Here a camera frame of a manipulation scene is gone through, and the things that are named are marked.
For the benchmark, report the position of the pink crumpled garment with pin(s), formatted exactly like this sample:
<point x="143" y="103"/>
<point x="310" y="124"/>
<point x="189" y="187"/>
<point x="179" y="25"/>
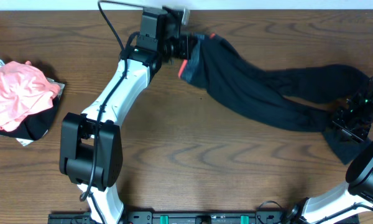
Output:
<point x="24" y="91"/>

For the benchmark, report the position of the black folded garment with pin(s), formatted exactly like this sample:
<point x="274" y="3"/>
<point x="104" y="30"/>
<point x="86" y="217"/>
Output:
<point x="35" y="126"/>

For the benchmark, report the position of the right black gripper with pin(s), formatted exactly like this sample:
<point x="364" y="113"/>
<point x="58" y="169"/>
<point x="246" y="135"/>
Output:
<point x="362" y="135"/>

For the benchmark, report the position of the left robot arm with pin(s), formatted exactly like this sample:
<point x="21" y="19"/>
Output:
<point x="90" y="142"/>

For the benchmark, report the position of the black leggings red waistband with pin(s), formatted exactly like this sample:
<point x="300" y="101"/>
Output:
<point x="263" y="96"/>

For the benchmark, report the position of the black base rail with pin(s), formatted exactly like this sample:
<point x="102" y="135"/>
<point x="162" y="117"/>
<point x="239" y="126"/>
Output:
<point x="201" y="218"/>

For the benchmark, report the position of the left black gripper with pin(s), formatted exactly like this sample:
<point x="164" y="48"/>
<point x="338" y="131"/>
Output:
<point x="184" y="42"/>

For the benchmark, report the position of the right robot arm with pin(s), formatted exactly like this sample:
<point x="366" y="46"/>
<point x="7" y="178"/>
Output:
<point x="355" y="195"/>

